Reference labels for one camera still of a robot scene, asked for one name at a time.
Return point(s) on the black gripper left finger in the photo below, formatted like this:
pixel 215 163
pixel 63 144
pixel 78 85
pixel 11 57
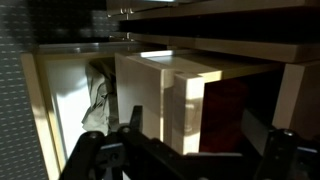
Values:
pixel 136 116

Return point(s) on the grey crumpled cloth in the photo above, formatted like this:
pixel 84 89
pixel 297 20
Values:
pixel 100 100

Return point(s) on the wood drawer holding grey cloth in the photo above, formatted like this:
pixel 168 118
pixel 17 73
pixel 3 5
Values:
pixel 66 100

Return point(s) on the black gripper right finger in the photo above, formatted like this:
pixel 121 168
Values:
pixel 266 136

